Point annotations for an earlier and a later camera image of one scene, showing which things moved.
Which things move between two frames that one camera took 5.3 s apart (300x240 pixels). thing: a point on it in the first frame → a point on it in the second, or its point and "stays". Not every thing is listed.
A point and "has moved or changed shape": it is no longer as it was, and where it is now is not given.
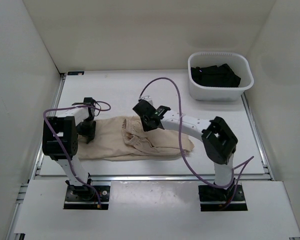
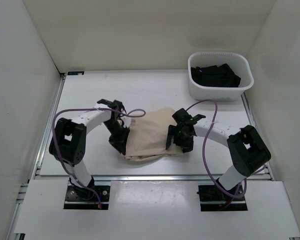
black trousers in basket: [213, 76] stays
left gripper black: [90, 134] → [119, 142]
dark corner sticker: [81, 73] stays
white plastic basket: [239, 63] stays
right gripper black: [146, 128] → [187, 145]
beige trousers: [122, 137] has moved or changed shape
